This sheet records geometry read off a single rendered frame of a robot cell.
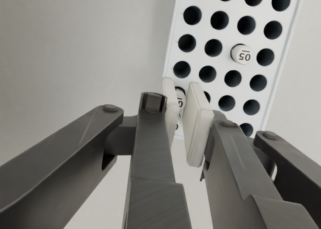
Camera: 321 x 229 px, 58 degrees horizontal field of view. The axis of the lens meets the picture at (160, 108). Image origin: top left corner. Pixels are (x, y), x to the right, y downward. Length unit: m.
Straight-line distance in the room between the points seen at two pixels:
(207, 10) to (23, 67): 0.16
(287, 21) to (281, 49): 0.02
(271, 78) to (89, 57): 0.15
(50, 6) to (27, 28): 0.03
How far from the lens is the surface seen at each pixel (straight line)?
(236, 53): 0.20
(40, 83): 0.27
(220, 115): 0.17
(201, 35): 0.21
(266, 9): 0.22
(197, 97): 0.16
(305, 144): 0.30
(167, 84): 0.18
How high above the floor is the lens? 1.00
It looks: 73 degrees down
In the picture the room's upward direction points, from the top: 178 degrees counter-clockwise
